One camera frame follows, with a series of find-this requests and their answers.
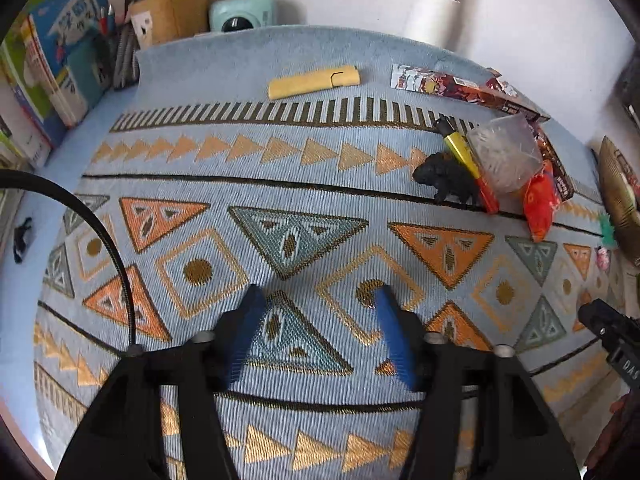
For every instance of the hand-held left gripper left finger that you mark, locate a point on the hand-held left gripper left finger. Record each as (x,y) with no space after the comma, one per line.
(247,330)

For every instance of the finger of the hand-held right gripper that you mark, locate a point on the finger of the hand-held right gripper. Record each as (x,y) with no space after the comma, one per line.
(605,320)

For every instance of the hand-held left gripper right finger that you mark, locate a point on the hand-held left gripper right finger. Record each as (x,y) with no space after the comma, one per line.
(397,340)

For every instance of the round woven basket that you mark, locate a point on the round woven basket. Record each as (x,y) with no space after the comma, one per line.
(622,210)

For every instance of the light blue desktop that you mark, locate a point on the light blue desktop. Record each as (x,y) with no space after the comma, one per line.
(75,150)

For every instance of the person's right hand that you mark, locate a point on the person's right hand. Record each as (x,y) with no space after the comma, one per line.
(612,432)

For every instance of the small pink charm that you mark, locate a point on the small pink charm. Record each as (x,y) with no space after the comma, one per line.
(603,258)

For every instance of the green fuzzy toy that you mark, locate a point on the green fuzzy toy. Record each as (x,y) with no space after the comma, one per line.
(607,224)

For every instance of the orange packet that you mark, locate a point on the orange packet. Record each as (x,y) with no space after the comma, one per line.
(540,200)

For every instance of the patterned blue woven mat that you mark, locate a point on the patterned blue woven mat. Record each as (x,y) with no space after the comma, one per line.
(310,185)

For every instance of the black animal figure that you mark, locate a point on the black animal figure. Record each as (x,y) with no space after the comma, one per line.
(445,177)

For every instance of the clear plastic box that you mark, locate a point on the clear plastic box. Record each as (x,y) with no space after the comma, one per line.
(505,152)

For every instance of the yellow red marker pen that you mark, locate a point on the yellow red marker pen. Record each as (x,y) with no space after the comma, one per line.
(462,152)

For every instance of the dark monitor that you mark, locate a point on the dark monitor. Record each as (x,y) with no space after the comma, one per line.
(627,90)

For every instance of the small black figure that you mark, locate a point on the small black figure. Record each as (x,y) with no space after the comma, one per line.
(22,237)

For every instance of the yellow flat case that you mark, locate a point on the yellow flat case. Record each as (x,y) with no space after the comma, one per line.
(310,82)

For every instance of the small red printed box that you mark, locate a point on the small red printed box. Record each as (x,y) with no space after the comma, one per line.
(502,85)

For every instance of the red printed long box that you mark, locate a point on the red printed long box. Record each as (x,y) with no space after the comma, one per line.
(450,85)

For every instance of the metal mesh pen holder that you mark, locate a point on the metal mesh pen holder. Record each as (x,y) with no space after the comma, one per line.
(125,57)

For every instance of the cardboard box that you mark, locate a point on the cardboard box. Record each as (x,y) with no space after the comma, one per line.
(170,17)

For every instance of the green white book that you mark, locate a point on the green white book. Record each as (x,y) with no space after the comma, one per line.
(20,90)

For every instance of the white telescope tube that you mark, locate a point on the white telescope tube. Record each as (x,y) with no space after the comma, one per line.
(437,10)

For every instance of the bundle of pens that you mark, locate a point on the bundle of pens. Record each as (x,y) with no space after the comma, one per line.
(104,20)

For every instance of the mint instant camera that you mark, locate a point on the mint instant camera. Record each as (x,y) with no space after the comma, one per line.
(242,15)

